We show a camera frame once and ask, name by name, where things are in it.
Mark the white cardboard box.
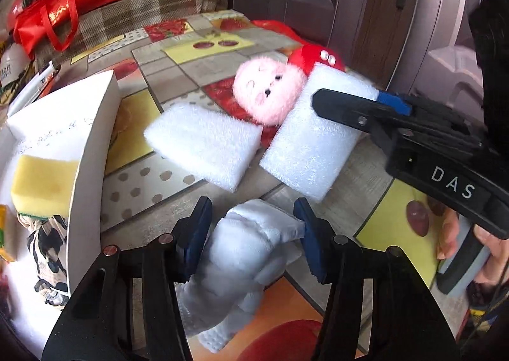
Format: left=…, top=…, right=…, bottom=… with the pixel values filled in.
left=0, top=70, right=121, bottom=350

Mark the pink plush toy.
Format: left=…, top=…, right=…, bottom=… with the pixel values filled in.
left=232, top=57, right=308, bottom=125

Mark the yellow sponge with green pad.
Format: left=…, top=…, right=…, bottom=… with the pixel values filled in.
left=10, top=154, right=81, bottom=222

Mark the red cloth behind table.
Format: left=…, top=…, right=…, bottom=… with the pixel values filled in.
left=252, top=19, right=317, bottom=48

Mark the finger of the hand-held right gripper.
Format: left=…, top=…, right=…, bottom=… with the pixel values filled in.
left=311, top=88, right=419, bottom=147
left=409, top=94, right=494, bottom=183

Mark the white cloth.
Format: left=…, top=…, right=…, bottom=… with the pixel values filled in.
left=175, top=198, right=308, bottom=354

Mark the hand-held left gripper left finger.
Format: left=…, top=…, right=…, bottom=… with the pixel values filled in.
left=42, top=196, right=214, bottom=361

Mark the yellow green packet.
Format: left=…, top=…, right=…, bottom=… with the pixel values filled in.
left=0, top=204, right=18, bottom=263

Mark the white foam block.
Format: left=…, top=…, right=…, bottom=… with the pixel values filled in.
left=258, top=64, right=381, bottom=203
left=142, top=102, right=264, bottom=192

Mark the red tote bag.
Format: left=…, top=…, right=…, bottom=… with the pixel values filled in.
left=13, top=0, right=121, bottom=62

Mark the person's right hand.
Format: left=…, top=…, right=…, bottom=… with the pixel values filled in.
left=436, top=208, right=509, bottom=287

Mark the fruit print tablecloth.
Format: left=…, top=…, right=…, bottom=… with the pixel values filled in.
left=69, top=11, right=450, bottom=361

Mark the plaid cloth cover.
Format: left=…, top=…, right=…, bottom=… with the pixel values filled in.
left=34, top=0, right=228, bottom=72

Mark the brown patterned cloth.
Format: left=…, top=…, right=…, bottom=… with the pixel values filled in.
left=26, top=215, right=71, bottom=308

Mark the red plush toy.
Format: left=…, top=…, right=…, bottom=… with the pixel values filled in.
left=286, top=43, right=346, bottom=78

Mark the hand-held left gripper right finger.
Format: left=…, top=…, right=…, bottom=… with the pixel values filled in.
left=293, top=197, right=456, bottom=361

